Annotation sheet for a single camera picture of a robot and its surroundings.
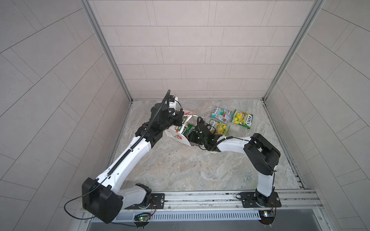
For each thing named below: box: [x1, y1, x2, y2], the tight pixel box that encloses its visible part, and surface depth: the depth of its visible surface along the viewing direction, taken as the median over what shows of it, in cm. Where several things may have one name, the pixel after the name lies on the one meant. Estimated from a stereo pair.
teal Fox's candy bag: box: [210, 105, 233, 124], surface depth 107 cm
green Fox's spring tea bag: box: [209, 119, 231, 137], surface depth 98 cm
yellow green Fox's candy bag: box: [231, 108, 254, 129], surface depth 104 cm
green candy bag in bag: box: [181, 123, 194, 136], surface depth 91 cm
